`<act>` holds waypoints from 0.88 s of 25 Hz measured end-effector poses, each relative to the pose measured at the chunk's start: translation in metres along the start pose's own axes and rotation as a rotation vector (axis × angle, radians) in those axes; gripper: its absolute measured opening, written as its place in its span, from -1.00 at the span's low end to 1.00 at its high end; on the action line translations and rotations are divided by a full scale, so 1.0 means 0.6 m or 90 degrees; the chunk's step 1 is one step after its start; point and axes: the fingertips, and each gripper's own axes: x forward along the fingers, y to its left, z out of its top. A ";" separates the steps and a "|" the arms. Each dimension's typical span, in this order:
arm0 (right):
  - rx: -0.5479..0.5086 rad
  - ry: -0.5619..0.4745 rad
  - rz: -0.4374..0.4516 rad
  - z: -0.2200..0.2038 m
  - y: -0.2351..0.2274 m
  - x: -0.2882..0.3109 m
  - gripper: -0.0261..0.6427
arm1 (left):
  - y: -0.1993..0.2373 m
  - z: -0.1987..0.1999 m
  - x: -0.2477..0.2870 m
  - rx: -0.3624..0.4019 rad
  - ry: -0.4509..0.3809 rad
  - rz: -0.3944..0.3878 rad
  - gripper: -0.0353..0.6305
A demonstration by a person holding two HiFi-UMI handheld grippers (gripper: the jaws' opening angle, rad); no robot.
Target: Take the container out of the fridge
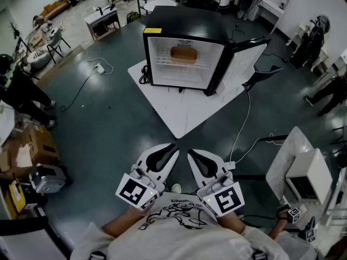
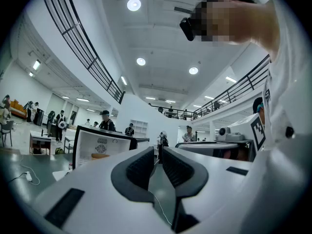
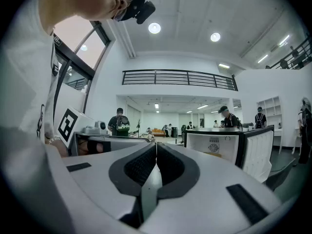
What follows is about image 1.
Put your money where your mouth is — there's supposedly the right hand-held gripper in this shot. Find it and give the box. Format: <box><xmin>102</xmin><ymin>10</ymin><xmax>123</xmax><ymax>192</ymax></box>
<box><xmin>187</xmin><ymin>148</ymin><xmax>246</xmax><ymax>218</ymax></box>

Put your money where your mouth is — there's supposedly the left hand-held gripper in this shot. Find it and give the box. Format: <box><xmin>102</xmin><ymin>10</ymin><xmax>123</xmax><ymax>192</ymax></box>
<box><xmin>115</xmin><ymin>142</ymin><xmax>181</xmax><ymax>210</ymax></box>

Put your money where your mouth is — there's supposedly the beige plastic bowl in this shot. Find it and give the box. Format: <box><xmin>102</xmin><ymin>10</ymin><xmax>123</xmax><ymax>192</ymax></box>
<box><xmin>169</xmin><ymin>46</ymin><xmax>198</xmax><ymax>64</ymax></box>

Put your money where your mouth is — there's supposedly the black mini fridge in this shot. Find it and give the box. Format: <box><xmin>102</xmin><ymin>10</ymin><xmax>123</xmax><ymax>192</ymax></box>
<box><xmin>143</xmin><ymin>5</ymin><xmax>272</xmax><ymax>97</ymax></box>

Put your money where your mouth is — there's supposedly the person's left forearm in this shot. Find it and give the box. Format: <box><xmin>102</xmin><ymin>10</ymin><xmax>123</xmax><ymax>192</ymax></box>
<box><xmin>100</xmin><ymin>207</ymin><xmax>152</xmax><ymax>238</ymax></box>

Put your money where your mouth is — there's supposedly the another person's forearm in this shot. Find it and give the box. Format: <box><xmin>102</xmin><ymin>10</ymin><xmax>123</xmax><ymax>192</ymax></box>
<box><xmin>268</xmin><ymin>220</ymin><xmax>288</xmax><ymax>241</ymax></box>

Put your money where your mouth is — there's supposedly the person's right forearm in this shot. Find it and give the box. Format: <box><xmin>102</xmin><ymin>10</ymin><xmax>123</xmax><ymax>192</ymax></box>
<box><xmin>215</xmin><ymin>212</ymin><xmax>246</xmax><ymax>235</ymax></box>

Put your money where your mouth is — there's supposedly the person's white printed shirt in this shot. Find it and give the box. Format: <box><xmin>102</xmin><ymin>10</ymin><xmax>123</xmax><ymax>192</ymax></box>
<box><xmin>69</xmin><ymin>190</ymin><xmax>290</xmax><ymax>260</ymax></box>

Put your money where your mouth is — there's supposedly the marble top side table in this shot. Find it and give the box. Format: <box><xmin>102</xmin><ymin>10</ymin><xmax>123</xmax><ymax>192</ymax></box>
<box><xmin>265</xmin><ymin>126</ymin><xmax>334</xmax><ymax>208</ymax></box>

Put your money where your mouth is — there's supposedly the silver case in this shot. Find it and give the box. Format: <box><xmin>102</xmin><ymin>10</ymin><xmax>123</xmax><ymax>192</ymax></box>
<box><xmin>29</xmin><ymin>164</ymin><xmax>68</xmax><ymax>194</ymax></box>

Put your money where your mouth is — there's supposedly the white box appliance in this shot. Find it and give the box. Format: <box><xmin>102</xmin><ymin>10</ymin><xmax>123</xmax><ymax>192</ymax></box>
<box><xmin>285</xmin><ymin>148</ymin><xmax>333</xmax><ymax>206</ymax></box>

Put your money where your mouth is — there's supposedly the closed cardboard box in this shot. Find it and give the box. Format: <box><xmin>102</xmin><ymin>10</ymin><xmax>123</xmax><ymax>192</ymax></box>
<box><xmin>27</xmin><ymin>126</ymin><xmax>60</xmax><ymax>167</ymax></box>

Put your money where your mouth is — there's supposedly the open cardboard box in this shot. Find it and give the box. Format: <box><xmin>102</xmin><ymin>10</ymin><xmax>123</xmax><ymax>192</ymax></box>
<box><xmin>0</xmin><ymin>139</ymin><xmax>36</xmax><ymax>178</ymax></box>

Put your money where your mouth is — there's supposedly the green backpack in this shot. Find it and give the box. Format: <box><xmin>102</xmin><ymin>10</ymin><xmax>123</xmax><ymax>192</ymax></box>
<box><xmin>126</xmin><ymin>11</ymin><xmax>140</xmax><ymax>24</ymax></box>

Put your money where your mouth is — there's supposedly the white top wooden cabinet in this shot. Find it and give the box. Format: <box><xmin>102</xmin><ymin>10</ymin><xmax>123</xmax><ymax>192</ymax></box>
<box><xmin>83</xmin><ymin>6</ymin><xmax>121</xmax><ymax>42</ymax></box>

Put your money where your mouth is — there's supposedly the round white table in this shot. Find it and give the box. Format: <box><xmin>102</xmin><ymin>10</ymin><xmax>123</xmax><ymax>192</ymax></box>
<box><xmin>143</xmin><ymin>0</ymin><xmax>177</xmax><ymax>16</ymax></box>

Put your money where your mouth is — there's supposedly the black framed white board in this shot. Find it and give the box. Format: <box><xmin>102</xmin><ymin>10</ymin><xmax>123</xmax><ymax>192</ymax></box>
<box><xmin>0</xmin><ymin>215</ymin><xmax>74</xmax><ymax>260</ymax></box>

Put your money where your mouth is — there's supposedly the zebra striped pouf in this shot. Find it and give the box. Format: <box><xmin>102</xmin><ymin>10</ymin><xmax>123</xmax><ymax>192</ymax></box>
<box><xmin>27</xmin><ymin>47</ymin><xmax>51</xmax><ymax>67</ymax></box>

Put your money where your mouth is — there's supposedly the grey shell chair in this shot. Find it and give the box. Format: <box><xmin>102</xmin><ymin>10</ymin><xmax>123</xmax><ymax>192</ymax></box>
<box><xmin>44</xmin><ymin>27</ymin><xmax>71</xmax><ymax>64</ymax></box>

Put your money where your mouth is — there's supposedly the rack of dark clothes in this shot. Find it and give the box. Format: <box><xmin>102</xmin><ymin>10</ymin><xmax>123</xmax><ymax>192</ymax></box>
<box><xmin>290</xmin><ymin>15</ymin><xmax>331</xmax><ymax>70</ymax></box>

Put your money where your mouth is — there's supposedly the orange sofa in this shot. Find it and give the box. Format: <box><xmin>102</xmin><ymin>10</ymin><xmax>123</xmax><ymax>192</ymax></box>
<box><xmin>40</xmin><ymin>0</ymin><xmax>71</xmax><ymax>20</ymax></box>

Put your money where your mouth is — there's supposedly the beaded bracelet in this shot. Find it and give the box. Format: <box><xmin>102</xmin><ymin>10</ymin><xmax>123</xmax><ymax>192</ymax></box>
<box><xmin>130</xmin><ymin>206</ymin><xmax>149</xmax><ymax>217</ymax></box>

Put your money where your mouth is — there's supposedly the white power cable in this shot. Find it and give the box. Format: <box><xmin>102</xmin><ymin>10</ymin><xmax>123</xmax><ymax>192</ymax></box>
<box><xmin>229</xmin><ymin>89</ymin><xmax>252</xmax><ymax>164</ymax></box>
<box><xmin>233</xmin><ymin>133</ymin><xmax>284</xmax><ymax>165</ymax></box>
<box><xmin>86</xmin><ymin>46</ymin><xmax>114</xmax><ymax>75</ymax></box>

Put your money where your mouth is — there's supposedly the black frame table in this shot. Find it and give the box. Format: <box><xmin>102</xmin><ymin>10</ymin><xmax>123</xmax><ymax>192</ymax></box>
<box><xmin>233</xmin><ymin>134</ymin><xmax>290</xmax><ymax>181</ymax></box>

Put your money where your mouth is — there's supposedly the coiled black power cord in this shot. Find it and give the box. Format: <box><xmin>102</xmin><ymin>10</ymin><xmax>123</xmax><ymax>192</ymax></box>
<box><xmin>138</xmin><ymin>65</ymin><xmax>151</xmax><ymax>85</ymax></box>

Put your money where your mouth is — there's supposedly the black power cable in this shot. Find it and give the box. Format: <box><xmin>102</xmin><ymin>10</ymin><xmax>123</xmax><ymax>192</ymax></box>
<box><xmin>59</xmin><ymin>65</ymin><xmax>100</xmax><ymax>113</ymax></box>

